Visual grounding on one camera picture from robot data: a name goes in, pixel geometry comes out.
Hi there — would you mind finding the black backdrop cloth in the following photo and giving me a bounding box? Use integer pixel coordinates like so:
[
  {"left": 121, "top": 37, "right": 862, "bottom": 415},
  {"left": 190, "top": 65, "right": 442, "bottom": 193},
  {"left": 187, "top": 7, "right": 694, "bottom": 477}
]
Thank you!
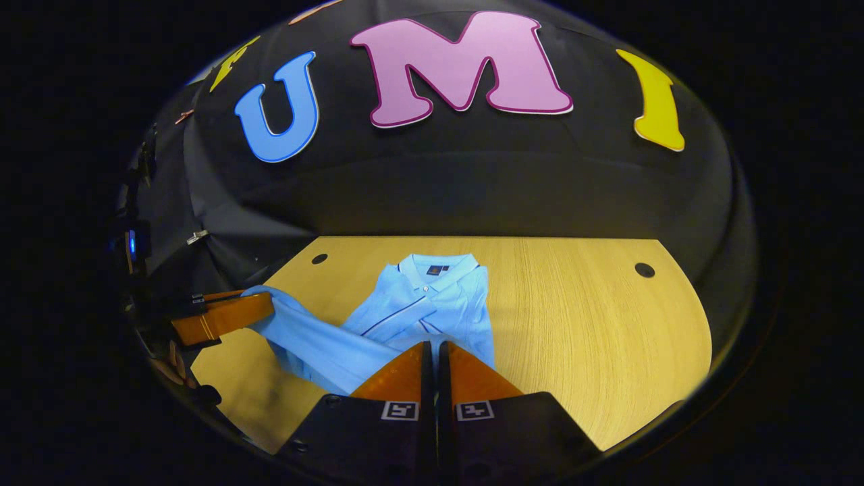
[{"left": 111, "top": 0, "right": 760, "bottom": 352}]

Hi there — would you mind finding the light blue T-shirt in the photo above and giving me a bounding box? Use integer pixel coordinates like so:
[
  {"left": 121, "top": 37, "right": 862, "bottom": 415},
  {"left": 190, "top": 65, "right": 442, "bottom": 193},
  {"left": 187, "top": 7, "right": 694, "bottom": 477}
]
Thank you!
[{"left": 241, "top": 253, "right": 497, "bottom": 396}]

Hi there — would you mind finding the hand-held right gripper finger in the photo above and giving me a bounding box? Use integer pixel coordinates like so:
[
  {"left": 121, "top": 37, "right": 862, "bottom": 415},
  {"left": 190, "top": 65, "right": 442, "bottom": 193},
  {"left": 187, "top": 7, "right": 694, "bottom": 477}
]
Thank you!
[
  {"left": 437, "top": 340, "right": 603, "bottom": 486},
  {"left": 275, "top": 340, "right": 435, "bottom": 486}
]

